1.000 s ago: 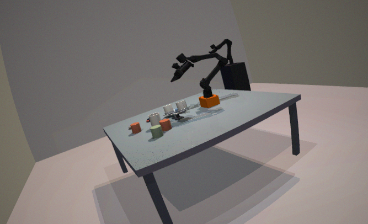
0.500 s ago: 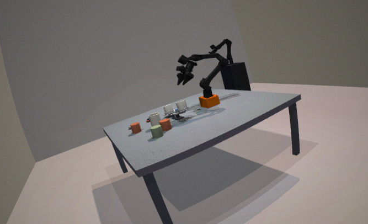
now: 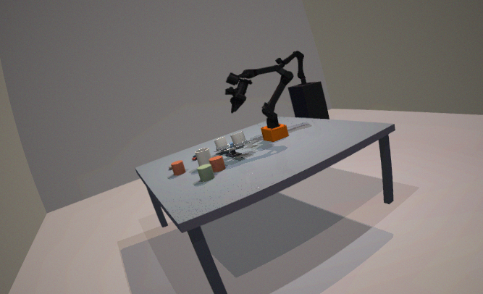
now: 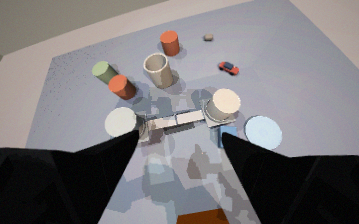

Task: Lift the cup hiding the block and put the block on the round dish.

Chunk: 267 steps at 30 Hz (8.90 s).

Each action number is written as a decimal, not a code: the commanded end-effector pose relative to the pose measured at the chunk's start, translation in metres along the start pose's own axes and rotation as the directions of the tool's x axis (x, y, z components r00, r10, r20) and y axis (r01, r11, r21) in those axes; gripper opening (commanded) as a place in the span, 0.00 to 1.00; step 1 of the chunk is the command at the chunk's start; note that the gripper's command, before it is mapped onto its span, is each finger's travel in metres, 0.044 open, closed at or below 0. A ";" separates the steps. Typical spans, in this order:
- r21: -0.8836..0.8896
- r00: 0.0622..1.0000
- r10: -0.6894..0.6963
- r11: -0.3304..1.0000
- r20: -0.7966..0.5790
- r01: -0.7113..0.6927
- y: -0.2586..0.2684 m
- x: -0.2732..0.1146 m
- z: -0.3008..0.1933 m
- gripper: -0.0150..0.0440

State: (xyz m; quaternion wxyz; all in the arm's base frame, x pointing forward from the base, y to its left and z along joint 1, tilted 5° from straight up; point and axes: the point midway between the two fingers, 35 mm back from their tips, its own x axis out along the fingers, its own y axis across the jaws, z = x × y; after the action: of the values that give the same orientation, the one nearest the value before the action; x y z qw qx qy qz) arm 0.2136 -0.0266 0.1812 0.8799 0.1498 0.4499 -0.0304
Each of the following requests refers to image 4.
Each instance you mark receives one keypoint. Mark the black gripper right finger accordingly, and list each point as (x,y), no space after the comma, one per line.
(275,184)

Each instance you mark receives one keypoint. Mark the green cylinder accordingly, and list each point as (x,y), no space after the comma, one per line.
(104,72)

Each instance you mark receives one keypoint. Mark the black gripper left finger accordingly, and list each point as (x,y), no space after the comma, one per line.
(85,179)

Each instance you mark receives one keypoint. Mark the orange cylinder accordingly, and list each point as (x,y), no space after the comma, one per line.
(170,43)
(122,87)

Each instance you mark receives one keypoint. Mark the red toy car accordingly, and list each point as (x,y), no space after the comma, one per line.
(229,68)

